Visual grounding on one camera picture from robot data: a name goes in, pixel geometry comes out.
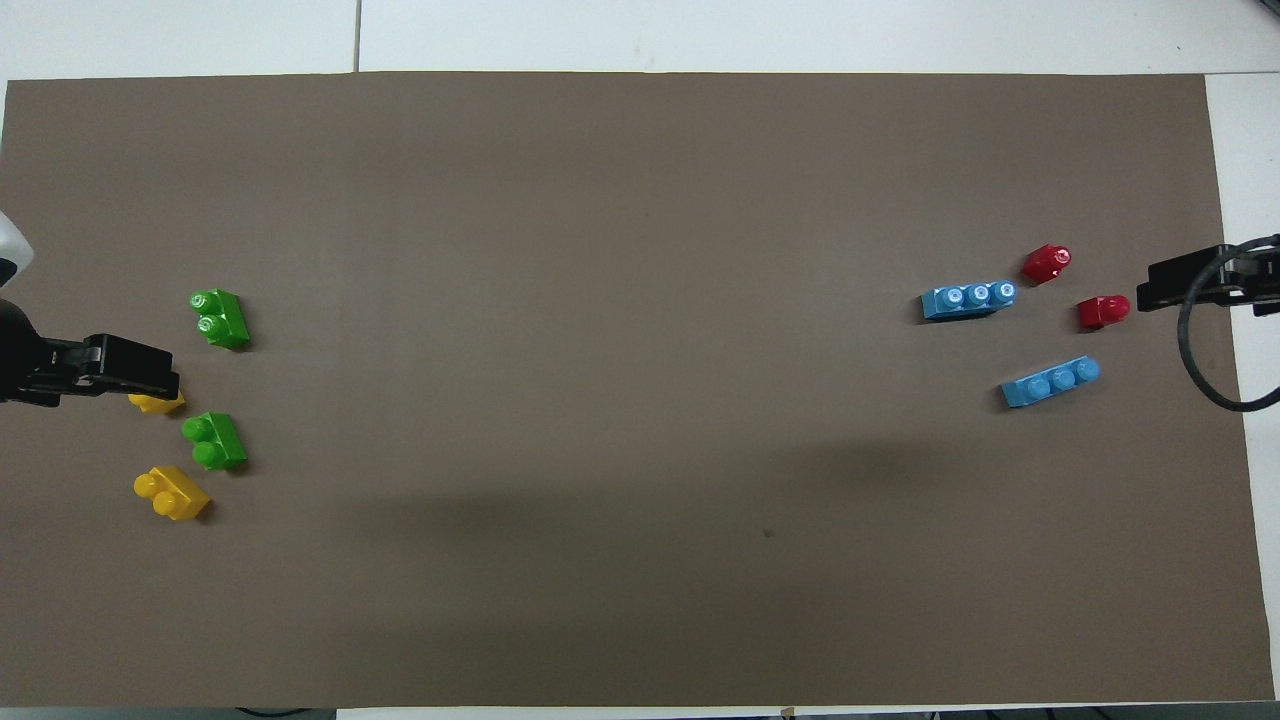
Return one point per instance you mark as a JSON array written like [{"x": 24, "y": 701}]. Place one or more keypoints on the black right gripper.
[{"x": 1258, "y": 280}]

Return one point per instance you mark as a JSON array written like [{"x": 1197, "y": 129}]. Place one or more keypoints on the left Franka gripper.
[{"x": 25, "y": 365}]

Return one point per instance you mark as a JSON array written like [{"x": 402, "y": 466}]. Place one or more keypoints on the green two-stud toy block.
[
  {"x": 218, "y": 445},
  {"x": 222, "y": 322}
]

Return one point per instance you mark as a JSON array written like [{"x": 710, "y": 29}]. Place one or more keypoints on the blue three-stud toy block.
[
  {"x": 965, "y": 300},
  {"x": 1045, "y": 385}
]

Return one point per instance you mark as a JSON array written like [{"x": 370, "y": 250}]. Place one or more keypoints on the yellow two-stud toy block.
[
  {"x": 160, "y": 403},
  {"x": 175, "y": 495}
]

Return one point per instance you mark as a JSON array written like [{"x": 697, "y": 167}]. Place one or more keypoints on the red one-stud toy block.
[
  {"x": 1043, "y": 265},
  {"x": 1100, "y": 313}
]

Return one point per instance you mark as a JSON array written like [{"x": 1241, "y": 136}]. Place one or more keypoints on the brown table mat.
[{"x": 600, "y": 450}]

